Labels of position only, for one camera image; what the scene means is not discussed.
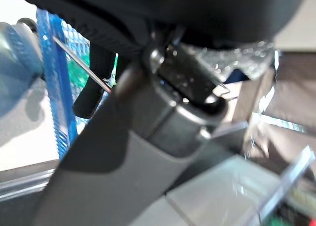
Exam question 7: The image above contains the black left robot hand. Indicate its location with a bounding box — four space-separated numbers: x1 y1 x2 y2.
4 0 311 226

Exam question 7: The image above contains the blue plastic shopping basket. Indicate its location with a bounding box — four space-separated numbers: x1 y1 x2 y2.
36 7 119 161

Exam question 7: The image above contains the reflective metal side panel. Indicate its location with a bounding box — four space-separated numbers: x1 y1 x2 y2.
232 50 316 177

